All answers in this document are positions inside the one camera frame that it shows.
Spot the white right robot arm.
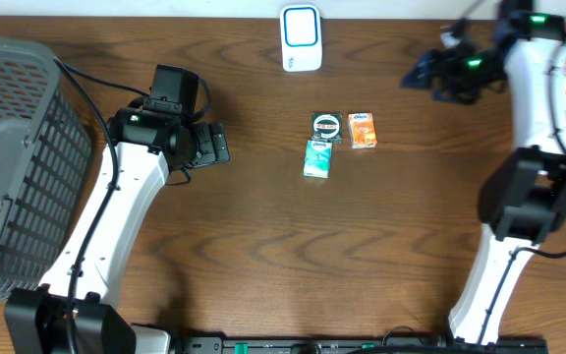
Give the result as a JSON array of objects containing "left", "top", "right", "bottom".
[{"left": 402, "top": 1, "right": 566, "bottom": 353}]

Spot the green Kleenex tissue pack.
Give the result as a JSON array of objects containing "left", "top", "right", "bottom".
[{"left": 303, "top": 140, "right": 332, "bottom": 179}]

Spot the black round-label packet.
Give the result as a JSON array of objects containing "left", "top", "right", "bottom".
[{"left": 311, "top": 112, "right": 342, "bottom": 144}]

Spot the white barcode scanner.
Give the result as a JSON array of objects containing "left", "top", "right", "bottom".
[{"left": 279, "top": 4, "right": 322, "bottom": 72}]

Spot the grey plastic basket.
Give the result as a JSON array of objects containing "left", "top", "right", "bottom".
[{"left": 0, "top": 37, "right": 92, "bottom": 301}]

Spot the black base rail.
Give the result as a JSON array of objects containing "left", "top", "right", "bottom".
[{"left": 176, "top": 332, "right": 549, "bottom": 354}]

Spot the orange small carton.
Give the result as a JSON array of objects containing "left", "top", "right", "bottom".
[{"left": 348, "top": 112, "right": 377, "bottom": 148}]

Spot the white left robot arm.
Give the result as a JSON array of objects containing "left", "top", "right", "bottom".
[{"left": 4, "top": 108, "right": 230, "bottom": 353}]

